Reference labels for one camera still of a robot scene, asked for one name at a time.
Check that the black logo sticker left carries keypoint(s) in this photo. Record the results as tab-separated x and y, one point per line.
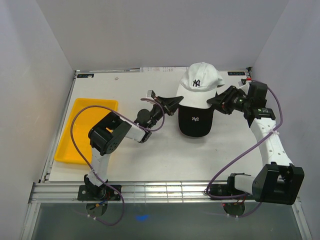
85	75

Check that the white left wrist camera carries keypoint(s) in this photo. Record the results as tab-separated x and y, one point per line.
150	94

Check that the black logo sticker right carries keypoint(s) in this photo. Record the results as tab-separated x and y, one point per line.
236	73

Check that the white cap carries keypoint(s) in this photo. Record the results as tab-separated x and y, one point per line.
198	84

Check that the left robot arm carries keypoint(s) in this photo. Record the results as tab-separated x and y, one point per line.
108	133

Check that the aluminium table frame rail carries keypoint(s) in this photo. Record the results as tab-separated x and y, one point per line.
132	192

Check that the black logo sticker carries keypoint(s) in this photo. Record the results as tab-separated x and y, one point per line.
85	75
236	73

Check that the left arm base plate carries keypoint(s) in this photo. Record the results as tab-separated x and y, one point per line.
112	192

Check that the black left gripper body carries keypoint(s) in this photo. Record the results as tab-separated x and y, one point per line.
157	113

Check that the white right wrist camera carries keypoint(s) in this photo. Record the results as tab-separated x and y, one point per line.
244	83

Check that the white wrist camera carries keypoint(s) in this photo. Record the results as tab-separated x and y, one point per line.
150	94
244	83

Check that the paper sheet at back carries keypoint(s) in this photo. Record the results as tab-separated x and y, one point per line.
166	69

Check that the yellow tray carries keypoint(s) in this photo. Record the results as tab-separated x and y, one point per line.
66	151

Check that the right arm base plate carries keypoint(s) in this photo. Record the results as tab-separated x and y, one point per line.
223	190

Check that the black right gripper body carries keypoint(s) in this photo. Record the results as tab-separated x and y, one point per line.
236	102

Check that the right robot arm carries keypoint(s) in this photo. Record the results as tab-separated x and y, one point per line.
279	180

